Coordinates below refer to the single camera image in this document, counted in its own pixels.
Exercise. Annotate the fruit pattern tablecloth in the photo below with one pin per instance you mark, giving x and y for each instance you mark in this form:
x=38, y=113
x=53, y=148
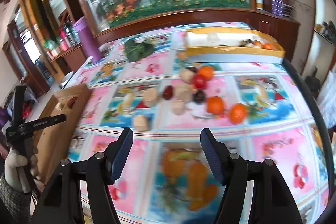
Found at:
x=167, y=178

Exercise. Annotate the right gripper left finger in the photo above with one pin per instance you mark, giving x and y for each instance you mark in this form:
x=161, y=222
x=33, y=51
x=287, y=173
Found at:
x=60, y=201

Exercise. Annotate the orange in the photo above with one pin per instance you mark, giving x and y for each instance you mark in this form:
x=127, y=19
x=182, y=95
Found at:
x=206, y=71
x=237, y=113
x=215, y=105

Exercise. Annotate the brown cardboard tray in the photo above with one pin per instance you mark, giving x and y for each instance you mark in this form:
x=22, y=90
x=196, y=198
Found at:
x=52, y=143

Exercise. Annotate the white gloved left hand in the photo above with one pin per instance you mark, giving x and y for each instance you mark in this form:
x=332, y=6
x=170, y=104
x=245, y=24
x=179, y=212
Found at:
x=14, y=170

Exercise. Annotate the gold foil box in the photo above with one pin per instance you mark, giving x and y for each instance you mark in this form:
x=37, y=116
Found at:
x=237, y=45

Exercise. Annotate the purple spray cans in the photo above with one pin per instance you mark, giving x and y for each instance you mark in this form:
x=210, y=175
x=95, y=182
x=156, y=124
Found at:
x=277, y=8

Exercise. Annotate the dark small date by box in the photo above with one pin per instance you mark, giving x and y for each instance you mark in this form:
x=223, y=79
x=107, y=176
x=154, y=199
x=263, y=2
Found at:
x=193, y=69

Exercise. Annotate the purple thermos bottle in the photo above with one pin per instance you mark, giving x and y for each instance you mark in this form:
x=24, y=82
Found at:
x=87, y=40

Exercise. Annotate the red tomato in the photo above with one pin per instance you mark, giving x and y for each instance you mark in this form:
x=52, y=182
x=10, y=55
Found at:
x=199, y=82

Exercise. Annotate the dark plum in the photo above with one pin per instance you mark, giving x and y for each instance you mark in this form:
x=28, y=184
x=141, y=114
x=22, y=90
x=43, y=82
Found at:
x=199, y=97

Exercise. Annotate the large dried red date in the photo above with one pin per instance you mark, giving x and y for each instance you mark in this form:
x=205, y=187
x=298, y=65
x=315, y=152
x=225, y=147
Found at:
x=71, y=102

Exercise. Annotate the small red date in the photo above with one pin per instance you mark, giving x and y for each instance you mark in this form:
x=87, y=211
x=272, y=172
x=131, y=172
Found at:
x=168, y=92

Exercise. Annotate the green leafy vegetable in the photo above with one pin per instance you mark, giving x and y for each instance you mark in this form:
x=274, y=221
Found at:
x=137, y=51

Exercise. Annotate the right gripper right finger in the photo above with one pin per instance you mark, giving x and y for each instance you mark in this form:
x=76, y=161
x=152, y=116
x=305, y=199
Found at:
x=272, y=201

